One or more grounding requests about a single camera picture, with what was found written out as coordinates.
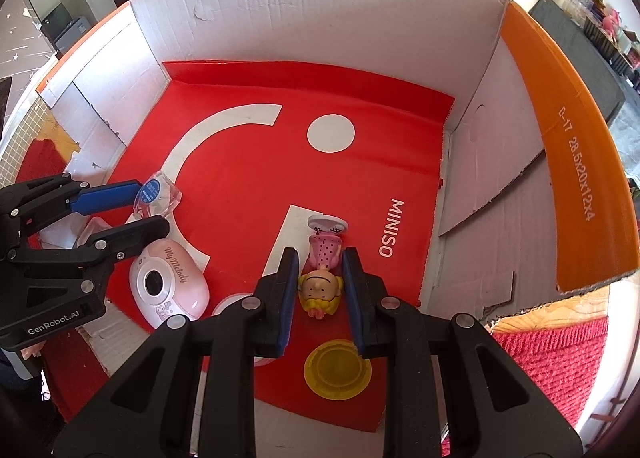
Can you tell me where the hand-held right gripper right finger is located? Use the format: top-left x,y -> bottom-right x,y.
341,247 -> 585,458

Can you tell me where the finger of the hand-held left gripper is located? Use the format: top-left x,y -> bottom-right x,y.
10,215 -> 171,295
0,173 -> 143,225

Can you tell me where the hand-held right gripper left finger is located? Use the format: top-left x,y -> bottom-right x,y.
52,247 -> 301,458

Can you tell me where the clear plastic small box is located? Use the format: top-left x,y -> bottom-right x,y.
75,217 -> 112,246

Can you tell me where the clear packet blue label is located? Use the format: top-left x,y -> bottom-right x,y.
134,170 -> 183,219

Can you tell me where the white round lid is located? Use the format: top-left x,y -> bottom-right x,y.
211,292 -> 273,369

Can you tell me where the blonde doll figurine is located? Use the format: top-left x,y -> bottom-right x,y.
298,215 -> 347,319

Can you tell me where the white pink round device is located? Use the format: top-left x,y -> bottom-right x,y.
129,238 -> 210,329

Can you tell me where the yellow cap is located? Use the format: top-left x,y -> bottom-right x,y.
303,342 -> 372,401

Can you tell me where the orange cardboard box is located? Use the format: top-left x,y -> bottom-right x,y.
17,0 -> 629,439

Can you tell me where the red paper box liner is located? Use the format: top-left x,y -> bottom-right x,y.
105,60 -> 457,434

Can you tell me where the grey small cabinet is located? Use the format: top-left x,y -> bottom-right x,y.
42,2 -> 93,53

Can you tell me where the red knitted mat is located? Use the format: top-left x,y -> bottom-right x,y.
17,138 -> 610,439

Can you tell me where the side table with grey cloth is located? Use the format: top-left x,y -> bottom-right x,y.
529,0 -> 627,126

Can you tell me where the row of cosmetics bottles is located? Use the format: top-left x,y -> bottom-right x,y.
525,0 -> 640,88

